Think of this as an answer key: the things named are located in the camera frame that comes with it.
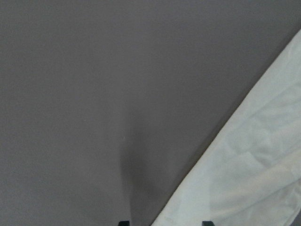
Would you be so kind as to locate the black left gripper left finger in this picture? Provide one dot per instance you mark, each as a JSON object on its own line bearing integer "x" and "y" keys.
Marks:
{"x": 124, "y": 223}

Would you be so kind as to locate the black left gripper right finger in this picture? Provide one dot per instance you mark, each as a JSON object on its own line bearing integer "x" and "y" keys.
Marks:
{"x": 207, "y": 223}

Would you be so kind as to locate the beige long-sleeve printed shirt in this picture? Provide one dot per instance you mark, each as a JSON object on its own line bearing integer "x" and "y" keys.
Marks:
{"x": 250, "y": 175}

